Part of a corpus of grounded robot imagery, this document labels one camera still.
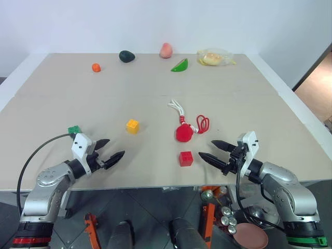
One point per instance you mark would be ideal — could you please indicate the orange clamp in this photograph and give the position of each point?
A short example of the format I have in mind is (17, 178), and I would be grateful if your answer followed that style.
(208, 220)
(92, 228)

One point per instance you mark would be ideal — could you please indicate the green toy block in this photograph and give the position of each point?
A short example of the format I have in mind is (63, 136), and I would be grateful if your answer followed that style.
(74, 129)

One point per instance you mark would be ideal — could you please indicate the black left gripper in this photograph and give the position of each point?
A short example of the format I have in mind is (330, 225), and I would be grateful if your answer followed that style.
(95, 160)

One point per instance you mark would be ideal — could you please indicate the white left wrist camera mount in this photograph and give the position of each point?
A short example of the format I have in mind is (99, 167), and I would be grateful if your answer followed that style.
(80, 145)

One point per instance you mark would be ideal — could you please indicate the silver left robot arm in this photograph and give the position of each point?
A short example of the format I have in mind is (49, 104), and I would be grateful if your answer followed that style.
(46, 181)

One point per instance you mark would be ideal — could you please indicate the red toy block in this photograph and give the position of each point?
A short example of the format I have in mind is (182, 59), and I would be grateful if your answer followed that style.
(186, 159)

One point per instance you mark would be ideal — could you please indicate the red pom-pom tassel ornament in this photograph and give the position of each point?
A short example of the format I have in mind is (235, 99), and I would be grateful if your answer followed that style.
(183, 133)

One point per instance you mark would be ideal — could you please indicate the pink toy peach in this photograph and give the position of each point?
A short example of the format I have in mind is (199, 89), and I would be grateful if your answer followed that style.
(166, 50)

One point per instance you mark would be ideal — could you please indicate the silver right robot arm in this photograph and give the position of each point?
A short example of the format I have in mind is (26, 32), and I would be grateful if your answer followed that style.
(285, 186)

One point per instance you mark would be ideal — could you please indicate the yellow toy block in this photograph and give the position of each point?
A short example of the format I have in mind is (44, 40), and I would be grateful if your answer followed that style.
(132, 127)

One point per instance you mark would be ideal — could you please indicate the clear plastic bag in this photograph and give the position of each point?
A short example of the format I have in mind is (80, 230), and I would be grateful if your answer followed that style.
(225, 58)

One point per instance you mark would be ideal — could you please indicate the small orange toy fruit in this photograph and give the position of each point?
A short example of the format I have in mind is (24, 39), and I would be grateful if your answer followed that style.
(96, 67)

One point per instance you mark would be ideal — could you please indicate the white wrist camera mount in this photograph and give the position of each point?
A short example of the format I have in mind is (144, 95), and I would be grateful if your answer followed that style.
(80, 145)
(250, 145)

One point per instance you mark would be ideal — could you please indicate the green drink can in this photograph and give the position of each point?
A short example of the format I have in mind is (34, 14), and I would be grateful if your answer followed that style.
(207, 195)

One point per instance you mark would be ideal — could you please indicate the shiny metal bowl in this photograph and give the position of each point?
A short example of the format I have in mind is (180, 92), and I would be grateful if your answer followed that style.
(259, 214)

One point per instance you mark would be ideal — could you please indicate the dark green toy avocado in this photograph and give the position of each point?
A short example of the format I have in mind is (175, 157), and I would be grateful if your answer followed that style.
(126, 56)

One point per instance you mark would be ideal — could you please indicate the dark rounded shape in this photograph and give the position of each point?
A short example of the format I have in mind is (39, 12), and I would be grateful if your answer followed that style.
(122, 236)
(185, 234)

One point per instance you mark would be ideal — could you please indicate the brown round plate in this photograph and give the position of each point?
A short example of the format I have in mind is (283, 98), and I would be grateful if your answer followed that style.
(250, 236)

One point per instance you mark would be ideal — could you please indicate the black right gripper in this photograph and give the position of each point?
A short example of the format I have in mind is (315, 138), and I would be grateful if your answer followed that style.
(236, 160)

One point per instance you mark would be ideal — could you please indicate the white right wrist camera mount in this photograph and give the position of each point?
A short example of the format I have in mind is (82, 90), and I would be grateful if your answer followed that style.
(250, 145)

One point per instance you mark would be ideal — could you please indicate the round bread bun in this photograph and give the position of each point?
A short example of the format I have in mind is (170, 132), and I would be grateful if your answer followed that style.
(212, 58)

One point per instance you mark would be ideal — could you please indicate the dark door frame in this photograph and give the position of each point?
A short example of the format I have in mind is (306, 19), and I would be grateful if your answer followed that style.
(311, 67)

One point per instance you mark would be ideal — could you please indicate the green toy melon slice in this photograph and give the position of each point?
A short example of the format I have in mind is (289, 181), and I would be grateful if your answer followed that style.
(181, 67)

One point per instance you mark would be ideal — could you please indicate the silver can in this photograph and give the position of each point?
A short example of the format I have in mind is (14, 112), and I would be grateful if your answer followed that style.
(226, 212)
(224, 221)
(232, 229)
(232, 221)

